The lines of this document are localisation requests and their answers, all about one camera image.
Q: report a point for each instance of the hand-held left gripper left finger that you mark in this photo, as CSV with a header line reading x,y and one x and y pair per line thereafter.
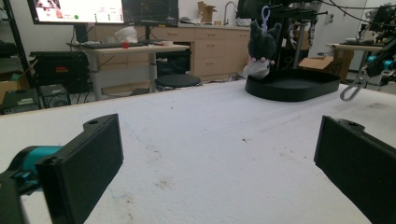
x,y
84,168

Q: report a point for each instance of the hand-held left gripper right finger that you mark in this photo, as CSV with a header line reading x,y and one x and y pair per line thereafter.
x,y
358,168

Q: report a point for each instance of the silver metal snap hook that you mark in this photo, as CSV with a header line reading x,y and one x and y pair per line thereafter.
x,y
358,82

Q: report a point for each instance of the black hanger stand with tray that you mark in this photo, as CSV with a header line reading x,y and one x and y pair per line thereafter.
x,y
292,88

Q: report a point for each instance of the grey and white plush toy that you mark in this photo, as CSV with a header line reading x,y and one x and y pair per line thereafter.
x,y
263,46

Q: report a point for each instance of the small wooden table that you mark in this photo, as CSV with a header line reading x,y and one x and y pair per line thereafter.
x,y
355,47

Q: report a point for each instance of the cardboard box under table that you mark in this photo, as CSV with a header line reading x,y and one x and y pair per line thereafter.
x,y
323,63

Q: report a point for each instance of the small black equipment box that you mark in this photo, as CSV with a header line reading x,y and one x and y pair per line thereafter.
x,y
54,96

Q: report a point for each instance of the flat black equipment box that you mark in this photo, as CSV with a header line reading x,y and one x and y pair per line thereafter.
x,y
20,101

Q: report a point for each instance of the black case with red label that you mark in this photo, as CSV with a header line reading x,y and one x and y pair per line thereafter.
x,y
59,71

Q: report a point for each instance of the black keyboard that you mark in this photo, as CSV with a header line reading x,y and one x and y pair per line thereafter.
x,y
102,45

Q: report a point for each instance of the black round stool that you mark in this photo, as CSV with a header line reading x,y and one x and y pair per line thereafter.
x,y
177,81

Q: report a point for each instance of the small red object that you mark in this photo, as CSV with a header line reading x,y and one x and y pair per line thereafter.
x,y
125,45

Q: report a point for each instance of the light wooden desk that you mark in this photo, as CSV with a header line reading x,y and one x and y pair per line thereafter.
x,y
140,49

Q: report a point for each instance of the white bundle on desk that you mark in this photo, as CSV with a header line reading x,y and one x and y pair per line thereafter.
x,y
127,34

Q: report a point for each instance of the black metal shelf rack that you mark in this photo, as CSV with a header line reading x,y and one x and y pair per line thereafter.
x,y
15,37

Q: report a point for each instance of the computer monitor with white screen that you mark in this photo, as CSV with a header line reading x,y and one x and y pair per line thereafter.
x,y
81,11

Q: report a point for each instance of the metal kitchen faucet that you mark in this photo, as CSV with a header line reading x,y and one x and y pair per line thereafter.
x,y
229,12

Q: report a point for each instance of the computer monitor with dark screen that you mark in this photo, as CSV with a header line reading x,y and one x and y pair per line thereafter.
x,y
152,12

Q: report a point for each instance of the light wooden cabinets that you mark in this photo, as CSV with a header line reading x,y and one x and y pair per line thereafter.
x,y
214,49

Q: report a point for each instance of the cardboard box on counter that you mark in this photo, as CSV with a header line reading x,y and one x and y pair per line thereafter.
x,y
206,12

